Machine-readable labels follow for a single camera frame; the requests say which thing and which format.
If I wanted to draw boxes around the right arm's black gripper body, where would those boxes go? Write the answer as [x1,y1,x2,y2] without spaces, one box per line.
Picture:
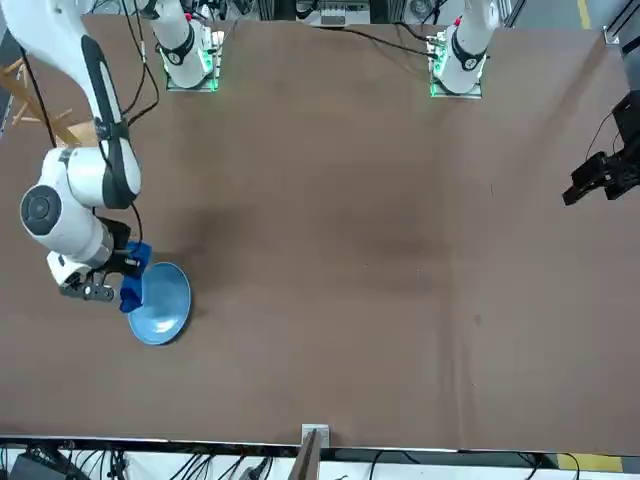
[98,217,134,255]

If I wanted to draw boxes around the left arm's black gripper body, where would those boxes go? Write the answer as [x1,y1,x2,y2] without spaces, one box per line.
[611,90,640,167]

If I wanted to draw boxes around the blue cloth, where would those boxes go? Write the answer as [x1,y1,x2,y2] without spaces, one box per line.
[118,240,154,314]

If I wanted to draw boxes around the light blue plastic plate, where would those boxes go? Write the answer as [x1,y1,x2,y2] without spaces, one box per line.
[127,262,193,347]

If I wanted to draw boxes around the wooden cup rack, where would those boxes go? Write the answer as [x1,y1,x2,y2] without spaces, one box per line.
[0,57,99,149]

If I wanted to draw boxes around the black power supply box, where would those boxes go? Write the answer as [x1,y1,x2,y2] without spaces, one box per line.
[9,446,91,480]

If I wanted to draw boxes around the grey power strip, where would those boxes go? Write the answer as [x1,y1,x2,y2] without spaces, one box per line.
[319,0,369,25]

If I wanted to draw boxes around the aluminium frame post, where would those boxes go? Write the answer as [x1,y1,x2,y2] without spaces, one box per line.
[292,423,331,480]

